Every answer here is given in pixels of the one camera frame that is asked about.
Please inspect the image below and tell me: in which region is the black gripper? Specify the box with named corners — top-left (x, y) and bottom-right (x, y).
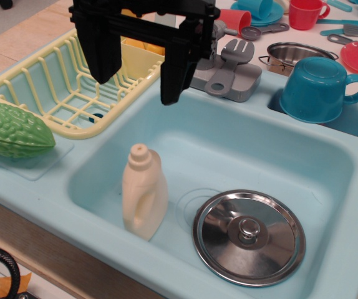
top-left (69, 1), bottom-right (220, 105)

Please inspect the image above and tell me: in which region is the cream detergent bottle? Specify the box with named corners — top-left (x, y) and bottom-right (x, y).
top-left (122, 143), bottom-right (168, 240)

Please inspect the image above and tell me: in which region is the yellow utensil in rack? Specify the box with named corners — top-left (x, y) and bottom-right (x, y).
top-left (121, 9), bottom-right (165, 56)

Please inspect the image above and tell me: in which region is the yellow dish drying rack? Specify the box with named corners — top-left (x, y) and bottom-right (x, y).
top-left (0, 29), bottom-right (165, 140)

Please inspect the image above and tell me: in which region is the grey toy fork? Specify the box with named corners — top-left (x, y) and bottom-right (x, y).
top-left (205, 39), bottom-right (254, 97)

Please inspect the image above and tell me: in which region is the red cup lying down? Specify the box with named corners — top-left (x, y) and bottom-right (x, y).
top-left (218, 9), bottom-right (251, 35)

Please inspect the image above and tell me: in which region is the grey toy faucet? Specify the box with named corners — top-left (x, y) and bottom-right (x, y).
top-left (190, 20), bottom-right (262, 102)

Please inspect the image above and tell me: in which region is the grey toy spoon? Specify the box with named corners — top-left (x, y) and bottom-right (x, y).
top-left (240, 22), bottom-right (290, 40)

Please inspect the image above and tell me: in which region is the teal cup on saucer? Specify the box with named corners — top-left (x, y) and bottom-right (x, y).
top-left (237, 0), bottom-right (273, 19)

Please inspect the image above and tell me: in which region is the steel pot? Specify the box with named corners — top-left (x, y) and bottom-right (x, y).
top-left (258, 42), bottom-right (339, 77)

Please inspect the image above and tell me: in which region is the teal saucer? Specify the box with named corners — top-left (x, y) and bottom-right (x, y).
top-left (230, 0), bottom-right (284, 27)

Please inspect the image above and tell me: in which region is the green bitter melon toy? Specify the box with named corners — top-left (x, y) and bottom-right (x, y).
top-left (0, 103), bottom-right (56, 158)

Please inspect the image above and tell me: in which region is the red mug upright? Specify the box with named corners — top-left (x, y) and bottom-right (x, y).
top-left (289, 0), bottom-right (331, 31)

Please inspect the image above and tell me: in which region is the large teal cup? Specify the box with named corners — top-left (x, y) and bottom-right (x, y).
top-left (279, 57), bottom-right (358, 123)

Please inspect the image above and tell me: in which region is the steel pot lid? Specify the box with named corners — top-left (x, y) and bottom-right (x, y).
top-left (192, 190), bottom-right (306, 287)

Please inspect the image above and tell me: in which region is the teal toy utensil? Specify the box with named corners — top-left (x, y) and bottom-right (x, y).
top-left (326, 0), bottom-right (353, 12)

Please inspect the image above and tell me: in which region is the grey toy spatula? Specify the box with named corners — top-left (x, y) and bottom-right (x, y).
top-left (327, 24), bottom-right (358, 45)

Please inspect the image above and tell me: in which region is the teal toy knife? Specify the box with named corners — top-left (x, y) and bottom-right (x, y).
top-left (317, 19), bottom-right (358, 26)

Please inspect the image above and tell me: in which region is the orange tape piece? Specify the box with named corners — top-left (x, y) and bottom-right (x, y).
top-left (0, 273), bottom-right (32, 298)

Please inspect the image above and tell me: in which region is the black cable loop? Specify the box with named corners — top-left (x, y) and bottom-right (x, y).
top-left (0, 247), bottom-right (22, 299)

